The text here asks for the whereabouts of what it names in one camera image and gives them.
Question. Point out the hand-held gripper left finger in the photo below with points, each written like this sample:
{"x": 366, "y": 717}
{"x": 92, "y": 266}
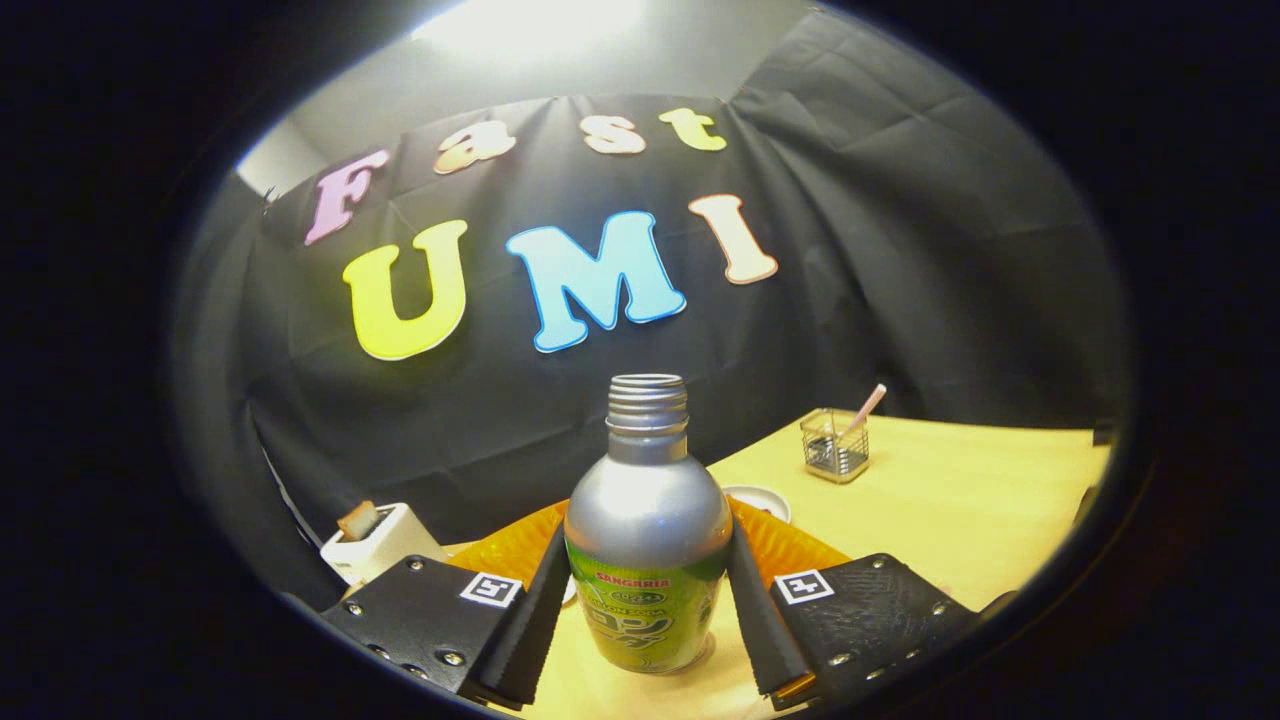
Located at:
{"x": 525, "y": 630}

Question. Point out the toast slice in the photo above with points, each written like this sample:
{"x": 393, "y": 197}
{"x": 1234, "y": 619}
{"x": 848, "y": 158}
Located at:
{"x": 357, "y": 520}

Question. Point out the white plate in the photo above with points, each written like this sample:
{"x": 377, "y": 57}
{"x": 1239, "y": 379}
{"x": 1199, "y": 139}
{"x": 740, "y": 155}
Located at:
{"x": 762, "y": 498}

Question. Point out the wooden table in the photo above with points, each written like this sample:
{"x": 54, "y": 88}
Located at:
{"x": 950, "y": 520}

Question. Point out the white toaster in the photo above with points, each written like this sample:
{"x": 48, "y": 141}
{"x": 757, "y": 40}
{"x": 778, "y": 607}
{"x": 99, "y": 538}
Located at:
{"x": 385, "y": 545}

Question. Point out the silver bottle with green label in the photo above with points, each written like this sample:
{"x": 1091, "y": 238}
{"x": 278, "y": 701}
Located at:
{"x": 645, "y": 500}

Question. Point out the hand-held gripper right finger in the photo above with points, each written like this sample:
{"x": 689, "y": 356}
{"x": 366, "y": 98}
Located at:
{"x": 765, "y": 630}

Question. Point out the pink striped straw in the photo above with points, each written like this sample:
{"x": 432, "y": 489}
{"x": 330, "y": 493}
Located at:
{"x": 866, "y": 405}

